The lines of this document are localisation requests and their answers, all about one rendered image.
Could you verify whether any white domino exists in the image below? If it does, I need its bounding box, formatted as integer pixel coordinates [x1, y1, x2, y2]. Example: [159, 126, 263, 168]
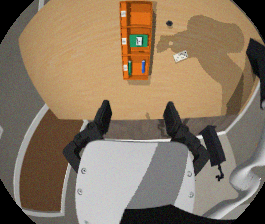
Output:
[173, 50, 188, 62]

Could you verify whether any orange rack of bins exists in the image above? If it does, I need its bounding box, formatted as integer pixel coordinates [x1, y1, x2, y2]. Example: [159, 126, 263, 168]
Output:
[119, 1, 152, 80]

